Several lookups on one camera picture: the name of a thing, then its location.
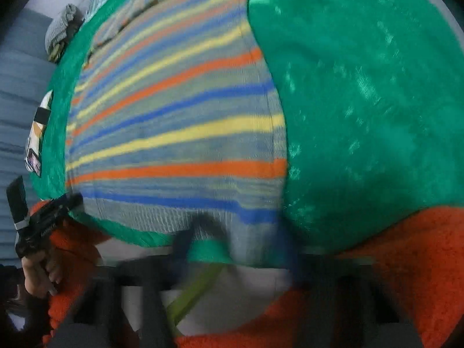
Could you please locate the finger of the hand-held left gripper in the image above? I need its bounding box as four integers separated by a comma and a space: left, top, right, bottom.
51, 193, 85, 222

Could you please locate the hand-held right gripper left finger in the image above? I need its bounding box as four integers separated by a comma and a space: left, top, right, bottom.
51, 230, 194, 348

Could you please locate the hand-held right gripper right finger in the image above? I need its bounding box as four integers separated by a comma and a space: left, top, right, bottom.
279, 237, 425, 348

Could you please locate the striped knitted small garment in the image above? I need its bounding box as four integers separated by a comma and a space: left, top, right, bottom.
64, 0, 291, 267

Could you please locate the person's left forearm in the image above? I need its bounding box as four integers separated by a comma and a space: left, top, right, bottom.
31, 201, 111, 347

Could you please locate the person's left hand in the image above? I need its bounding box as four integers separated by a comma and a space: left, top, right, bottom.
22, 244, 61, 298

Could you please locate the pale bed sheet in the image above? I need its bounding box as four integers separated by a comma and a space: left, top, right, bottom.
99, 246, 294, 338

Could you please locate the person's orange fleece top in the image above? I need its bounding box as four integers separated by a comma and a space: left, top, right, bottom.
174, 205, 464, 348

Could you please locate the green plush blanket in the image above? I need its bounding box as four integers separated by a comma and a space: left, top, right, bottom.
27, 0, 464, 267

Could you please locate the grey checkered cloth bundle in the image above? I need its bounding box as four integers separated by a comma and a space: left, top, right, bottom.
44, 3, 86, 64

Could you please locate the yellow-green strap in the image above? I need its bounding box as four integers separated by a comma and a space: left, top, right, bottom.
166, 263, 228, 334

